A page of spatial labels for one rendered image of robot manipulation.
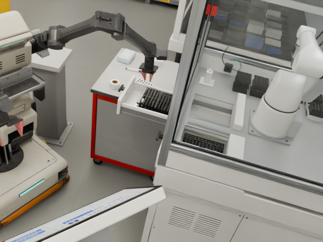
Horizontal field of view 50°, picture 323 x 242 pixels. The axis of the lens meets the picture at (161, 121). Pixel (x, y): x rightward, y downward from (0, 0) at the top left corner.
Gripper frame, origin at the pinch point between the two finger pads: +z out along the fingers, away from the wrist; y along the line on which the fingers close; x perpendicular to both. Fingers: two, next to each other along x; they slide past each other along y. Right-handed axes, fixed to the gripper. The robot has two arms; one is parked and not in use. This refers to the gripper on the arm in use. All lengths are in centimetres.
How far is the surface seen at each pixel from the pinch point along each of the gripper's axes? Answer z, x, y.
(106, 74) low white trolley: 18.6, 22.7, -36.5
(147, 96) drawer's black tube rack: 7.4, -6.1, 2.4
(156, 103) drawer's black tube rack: 7.9, -10.1, 9.5
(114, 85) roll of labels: 15.8, 8.5, -24.8
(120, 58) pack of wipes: 16, 43, -34
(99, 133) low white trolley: 58, 4, -34
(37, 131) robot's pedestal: 85, 14, -95
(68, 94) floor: 90, 79, -101
